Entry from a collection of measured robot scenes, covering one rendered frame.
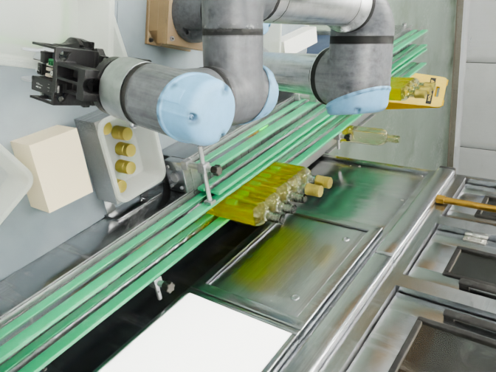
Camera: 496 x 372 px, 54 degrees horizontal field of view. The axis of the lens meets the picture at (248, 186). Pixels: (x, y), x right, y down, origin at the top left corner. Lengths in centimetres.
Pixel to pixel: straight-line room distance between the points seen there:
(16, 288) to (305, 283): 67
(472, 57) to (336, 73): 631
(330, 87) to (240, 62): 38
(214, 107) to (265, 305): 78
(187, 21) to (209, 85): 83
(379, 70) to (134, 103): 51
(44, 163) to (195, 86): 69
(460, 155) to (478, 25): 180
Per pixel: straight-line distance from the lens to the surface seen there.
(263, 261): 138
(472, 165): 771
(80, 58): 67
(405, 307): 128
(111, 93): 59
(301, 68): 104
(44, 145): 115
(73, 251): 126
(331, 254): 138
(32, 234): 126
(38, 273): 122
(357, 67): 92
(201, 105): 51
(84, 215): 133
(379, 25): 92
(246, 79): 60
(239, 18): 60
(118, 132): 129
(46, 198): 117
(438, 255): 146
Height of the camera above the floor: 179
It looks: 35 degrees down
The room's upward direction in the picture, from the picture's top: 102 degrees clockwise
